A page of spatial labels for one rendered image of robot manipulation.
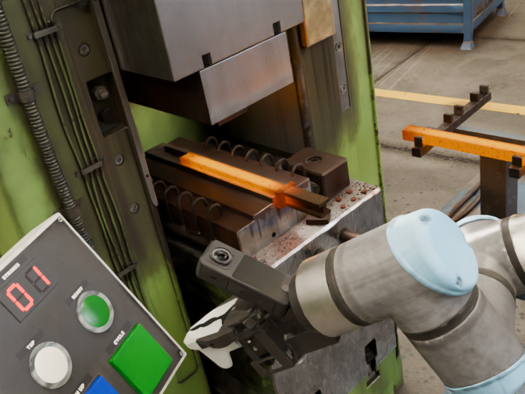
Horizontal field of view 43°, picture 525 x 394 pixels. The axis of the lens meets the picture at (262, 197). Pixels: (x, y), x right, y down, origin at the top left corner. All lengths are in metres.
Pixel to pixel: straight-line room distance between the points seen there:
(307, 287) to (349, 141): 0.95
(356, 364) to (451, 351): 0.87
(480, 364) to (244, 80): 0.64
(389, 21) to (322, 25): 3.59
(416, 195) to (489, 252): 2.34
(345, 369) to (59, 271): 0.79
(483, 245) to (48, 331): 0.54
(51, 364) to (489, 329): 0.51
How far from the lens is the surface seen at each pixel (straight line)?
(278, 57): 1.20
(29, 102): 1.07
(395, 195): 3.15
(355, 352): 1.54
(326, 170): 1.36
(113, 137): 1.18
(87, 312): 0.93
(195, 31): 1.07
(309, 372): 1.43
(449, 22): 4.87
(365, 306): 0.68
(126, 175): 1.21
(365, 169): 1.71
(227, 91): 1.13
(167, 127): 1.67
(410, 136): 1.46
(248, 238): 1.24
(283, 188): 1.25
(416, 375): 2.27
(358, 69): 1.61
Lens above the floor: 1.62
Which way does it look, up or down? 30 degrees down
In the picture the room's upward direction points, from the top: 11 degrees counter-clockwise
